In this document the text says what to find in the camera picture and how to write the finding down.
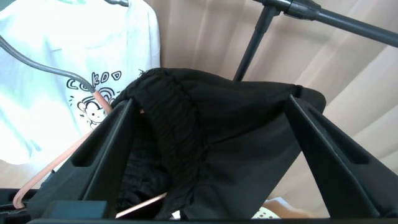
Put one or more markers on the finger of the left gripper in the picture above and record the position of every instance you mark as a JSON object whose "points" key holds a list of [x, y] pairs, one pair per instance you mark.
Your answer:
{"points": [[6, 199]]}

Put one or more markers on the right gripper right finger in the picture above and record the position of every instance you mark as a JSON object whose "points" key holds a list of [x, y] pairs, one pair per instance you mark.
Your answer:
{"points": [[342, 186]]}

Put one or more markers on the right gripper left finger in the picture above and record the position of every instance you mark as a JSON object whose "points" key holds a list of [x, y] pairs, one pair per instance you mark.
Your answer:
{"points": [[93, 186]]}

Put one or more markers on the black garment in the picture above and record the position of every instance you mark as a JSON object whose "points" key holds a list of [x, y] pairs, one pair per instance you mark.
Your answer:
{"points": [[233, 124]]}

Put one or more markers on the white garment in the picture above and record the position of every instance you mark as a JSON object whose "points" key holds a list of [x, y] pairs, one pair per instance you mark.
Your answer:
{"points": [[46, 46]]}

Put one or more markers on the white laundry basket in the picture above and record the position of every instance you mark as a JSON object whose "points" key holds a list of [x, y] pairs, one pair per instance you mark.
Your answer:
{"points": [[264, 214]]}

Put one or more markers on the black clothes rack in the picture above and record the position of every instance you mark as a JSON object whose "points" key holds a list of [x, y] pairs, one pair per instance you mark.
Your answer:
{"points": [[255, 37]]}

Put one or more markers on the beige curtain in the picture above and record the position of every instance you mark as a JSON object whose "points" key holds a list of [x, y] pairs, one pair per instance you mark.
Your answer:
{"points": [[342, 62]]}

